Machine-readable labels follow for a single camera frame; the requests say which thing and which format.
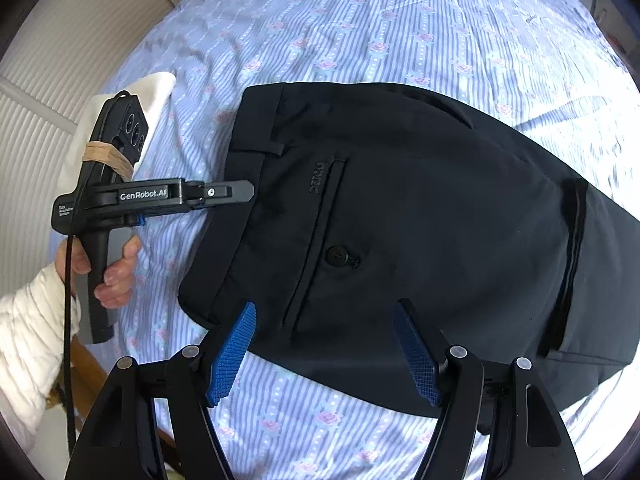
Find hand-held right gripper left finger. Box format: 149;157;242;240
62;301;258;480

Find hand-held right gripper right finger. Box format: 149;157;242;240
392;298;586;480

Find black pants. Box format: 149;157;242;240
178;81;640;418

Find person's left forearm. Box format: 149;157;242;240
0;262;83;463

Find person's left hand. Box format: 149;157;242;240
55;236;142;311

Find tan rubber band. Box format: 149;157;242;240
82;141;132;172

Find cream louvered wardrobe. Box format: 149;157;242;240
0;0;202;273

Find beige folded cloth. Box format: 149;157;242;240
67;72;177;196

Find bed with blue striped sheet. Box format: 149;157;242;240
47;0;638;480

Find black cable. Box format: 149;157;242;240
61;232;82;453

